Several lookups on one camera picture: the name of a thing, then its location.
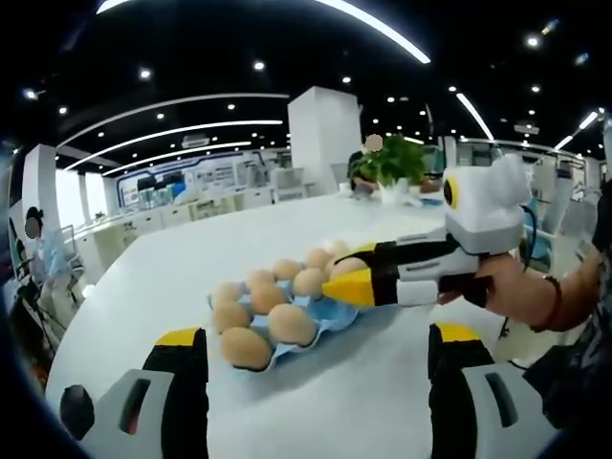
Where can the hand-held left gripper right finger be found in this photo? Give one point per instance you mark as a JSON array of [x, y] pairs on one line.
[[473, 416]]

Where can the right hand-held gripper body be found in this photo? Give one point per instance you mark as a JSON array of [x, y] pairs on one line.
[[487, 210]]

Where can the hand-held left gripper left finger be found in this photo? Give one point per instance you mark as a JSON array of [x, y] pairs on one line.
[[162, 411]]

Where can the brown hen egg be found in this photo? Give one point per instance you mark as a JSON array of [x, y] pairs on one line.
[[351, 268]]

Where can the blue egg tray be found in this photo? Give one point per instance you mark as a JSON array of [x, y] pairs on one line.
[[330, 318]]

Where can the group of brown eggs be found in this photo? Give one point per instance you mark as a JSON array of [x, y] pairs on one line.
[[248, 349]]

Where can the person's right hand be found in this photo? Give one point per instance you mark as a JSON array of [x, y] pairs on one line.
[[516, 287]]

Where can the blue plastic object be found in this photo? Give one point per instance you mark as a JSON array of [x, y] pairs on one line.
[[432, 203]]

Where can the grey object beside plant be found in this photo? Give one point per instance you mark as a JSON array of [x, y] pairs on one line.
[[362, 192]]

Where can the green plant in white pot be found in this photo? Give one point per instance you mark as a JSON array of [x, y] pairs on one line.
[[397, 158]]

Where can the person's dark clothed torso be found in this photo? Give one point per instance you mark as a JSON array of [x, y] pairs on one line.
[[574, 378]]

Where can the white table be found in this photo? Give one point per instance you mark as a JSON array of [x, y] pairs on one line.
[[167, 268]]

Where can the white mesh office chair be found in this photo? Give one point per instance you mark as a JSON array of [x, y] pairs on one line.
[[289, 184]]

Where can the row of white counters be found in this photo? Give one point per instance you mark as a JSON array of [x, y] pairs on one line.
[[158, 215]]

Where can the ceiling air conditioner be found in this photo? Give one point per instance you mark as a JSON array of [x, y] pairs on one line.
[[196, 141]]

